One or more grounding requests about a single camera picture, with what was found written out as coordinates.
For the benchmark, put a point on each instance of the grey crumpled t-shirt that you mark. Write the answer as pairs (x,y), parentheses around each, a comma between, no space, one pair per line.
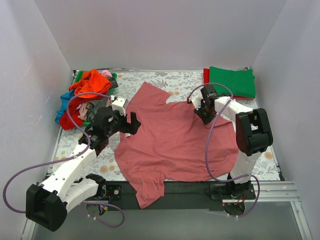
(100,103)

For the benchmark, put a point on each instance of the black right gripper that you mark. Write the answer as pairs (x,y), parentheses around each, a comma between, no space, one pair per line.
(206,116)

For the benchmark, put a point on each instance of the orange crumpled t-shirt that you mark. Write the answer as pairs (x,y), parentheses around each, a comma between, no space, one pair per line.
(91,81)

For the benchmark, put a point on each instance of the aluminium frame rail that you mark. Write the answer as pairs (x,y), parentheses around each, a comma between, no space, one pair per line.
(277,215)

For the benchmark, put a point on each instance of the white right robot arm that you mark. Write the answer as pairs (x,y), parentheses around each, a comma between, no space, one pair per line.
(253,133)

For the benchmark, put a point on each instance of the pink folded t-shirt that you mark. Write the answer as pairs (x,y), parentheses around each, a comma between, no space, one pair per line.
(242,98)

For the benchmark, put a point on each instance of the red crumpled t-shirt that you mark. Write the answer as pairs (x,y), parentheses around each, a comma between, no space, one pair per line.
(71,114)

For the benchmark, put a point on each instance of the red folded t-shirt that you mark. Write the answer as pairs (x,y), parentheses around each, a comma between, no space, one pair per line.
(206,75)

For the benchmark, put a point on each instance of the blue crumpled t-shirt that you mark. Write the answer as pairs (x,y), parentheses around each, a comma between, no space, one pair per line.
(65,98)

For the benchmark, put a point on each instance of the dusty rose t-shirt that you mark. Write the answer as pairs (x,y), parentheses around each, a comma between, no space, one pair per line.
(172,143)

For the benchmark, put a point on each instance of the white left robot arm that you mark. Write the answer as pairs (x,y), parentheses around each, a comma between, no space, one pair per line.
(49,202)

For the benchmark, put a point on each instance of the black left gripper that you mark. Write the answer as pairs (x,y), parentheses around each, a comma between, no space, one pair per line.
(129,125)

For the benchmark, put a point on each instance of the green folded t-shirt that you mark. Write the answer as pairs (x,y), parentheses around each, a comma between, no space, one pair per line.
(240,82)

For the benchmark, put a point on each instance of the green plastic laundry tray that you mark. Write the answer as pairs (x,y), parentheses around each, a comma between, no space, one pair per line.
(84,124)

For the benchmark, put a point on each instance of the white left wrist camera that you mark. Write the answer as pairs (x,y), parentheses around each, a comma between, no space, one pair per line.
(119,103)

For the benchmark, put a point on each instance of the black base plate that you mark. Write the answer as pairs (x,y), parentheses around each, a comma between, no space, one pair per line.
(178,195)

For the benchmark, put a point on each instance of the light pink crumpled t-shirt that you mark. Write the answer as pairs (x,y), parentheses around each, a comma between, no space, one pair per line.
(83,107)

